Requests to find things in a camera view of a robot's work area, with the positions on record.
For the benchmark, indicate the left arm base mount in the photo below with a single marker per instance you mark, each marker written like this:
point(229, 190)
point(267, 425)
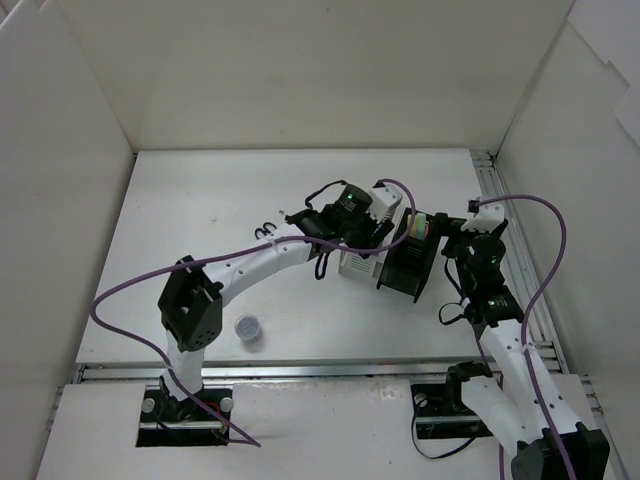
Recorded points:
point(164, 422)

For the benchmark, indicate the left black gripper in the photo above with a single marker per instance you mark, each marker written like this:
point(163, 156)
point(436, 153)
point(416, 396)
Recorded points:
point(372, 236)

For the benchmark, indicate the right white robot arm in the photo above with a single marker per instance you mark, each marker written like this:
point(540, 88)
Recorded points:
point(541, 434)

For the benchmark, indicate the white slotted pen holder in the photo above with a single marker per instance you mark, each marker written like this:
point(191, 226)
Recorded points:
point(357, 267)

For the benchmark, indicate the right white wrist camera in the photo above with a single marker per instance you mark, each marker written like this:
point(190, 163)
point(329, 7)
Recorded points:
point(484, 218)

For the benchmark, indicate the yellow highlighter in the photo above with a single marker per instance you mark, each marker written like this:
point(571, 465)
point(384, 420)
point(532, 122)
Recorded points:
point(412, 224)

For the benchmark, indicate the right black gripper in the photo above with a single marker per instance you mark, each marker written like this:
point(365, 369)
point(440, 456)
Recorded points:
point(454, 226)

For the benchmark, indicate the aluminium right rail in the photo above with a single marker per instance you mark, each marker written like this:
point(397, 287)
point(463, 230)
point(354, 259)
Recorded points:
point(525, 282)

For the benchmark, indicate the aluminium rail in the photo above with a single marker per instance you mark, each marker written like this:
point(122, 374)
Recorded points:
point(228, 372)
point(525, 282)

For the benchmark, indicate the green highlighter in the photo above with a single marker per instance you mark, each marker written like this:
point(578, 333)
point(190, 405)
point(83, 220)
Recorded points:
point(422, 226)

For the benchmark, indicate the aluminium front rail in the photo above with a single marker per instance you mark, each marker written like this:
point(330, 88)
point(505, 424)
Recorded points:
point(228, 372)

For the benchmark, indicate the black slotted pen holder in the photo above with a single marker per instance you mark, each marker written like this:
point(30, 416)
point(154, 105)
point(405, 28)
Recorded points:
point(407, 266)

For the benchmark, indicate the small clear glitter jar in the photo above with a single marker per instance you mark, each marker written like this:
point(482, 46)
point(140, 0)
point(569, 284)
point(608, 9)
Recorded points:
point(248, 329)

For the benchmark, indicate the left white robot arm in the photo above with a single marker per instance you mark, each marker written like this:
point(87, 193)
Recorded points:
point(193, 299)

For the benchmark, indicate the black handled scissors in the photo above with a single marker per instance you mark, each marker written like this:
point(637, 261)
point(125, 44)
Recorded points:
point(266, 231)

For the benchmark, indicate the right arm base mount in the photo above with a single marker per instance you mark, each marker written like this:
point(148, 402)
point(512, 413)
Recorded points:
point(440, 414)

